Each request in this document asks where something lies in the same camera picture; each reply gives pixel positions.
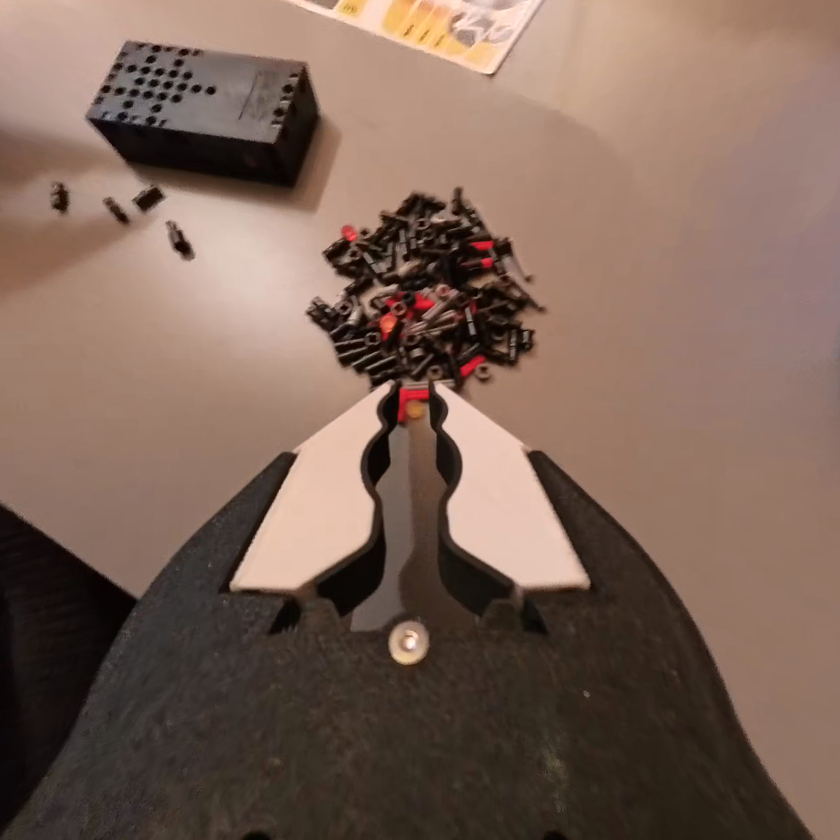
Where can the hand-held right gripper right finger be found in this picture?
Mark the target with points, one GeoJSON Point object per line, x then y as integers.
{"type": "Point", "coordinates": [512, 518]}

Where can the yellow grey sticker sheet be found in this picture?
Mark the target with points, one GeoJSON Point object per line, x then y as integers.
{"type": "Point", "coordinates": [426, 26]}

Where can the small red plastic connector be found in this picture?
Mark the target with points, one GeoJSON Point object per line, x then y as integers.
{"type": "Point", "coordinates": [413, 396]}

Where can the pile of small plastic pins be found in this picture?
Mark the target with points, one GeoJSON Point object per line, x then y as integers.
{"type": "Point", "coordinates": [426, 295]}

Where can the black perforated plastic block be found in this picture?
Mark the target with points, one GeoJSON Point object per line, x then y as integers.
{"type": "Point", "coordinates": [197, 111]}

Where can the black plastic pin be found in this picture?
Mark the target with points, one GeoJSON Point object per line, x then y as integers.
{"type": "Point", "coordinates": [148, 198]}
{"type": "Point", "coordinates": [178, 239]}
{"type": "Point", "coordinates": [59, 197]}
{"type": "Point", "coordinates": [116, 210]}

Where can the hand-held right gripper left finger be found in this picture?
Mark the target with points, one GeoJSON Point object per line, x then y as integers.
{"type": "Point", "coordinates": [315, 518]}

